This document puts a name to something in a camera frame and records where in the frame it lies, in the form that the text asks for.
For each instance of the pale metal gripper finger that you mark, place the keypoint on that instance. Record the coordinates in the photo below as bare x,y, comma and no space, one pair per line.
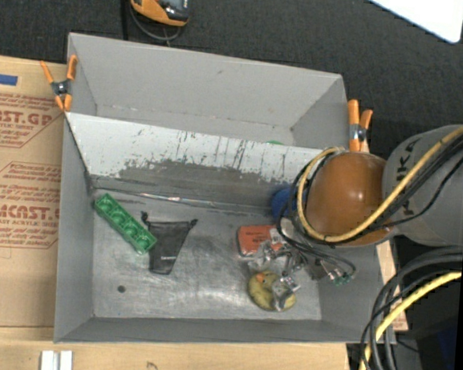
265,252
285,291

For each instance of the orange packet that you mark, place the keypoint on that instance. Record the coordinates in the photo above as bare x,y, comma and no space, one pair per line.
253,238

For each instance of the yellow rubber duck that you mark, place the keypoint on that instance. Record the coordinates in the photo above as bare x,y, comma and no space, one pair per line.
261,291

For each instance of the blue round object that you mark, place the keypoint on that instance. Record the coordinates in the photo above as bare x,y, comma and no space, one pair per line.
281,200

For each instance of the grey metal bin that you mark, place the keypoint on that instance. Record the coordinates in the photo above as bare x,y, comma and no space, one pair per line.
206,291

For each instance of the green round object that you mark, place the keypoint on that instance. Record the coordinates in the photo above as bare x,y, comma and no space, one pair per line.
275,143

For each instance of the green flat block with holes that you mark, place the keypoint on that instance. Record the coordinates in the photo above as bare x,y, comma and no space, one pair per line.
125,224

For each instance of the brown cardboard board, red print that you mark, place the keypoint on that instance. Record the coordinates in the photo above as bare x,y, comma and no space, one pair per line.
10,273

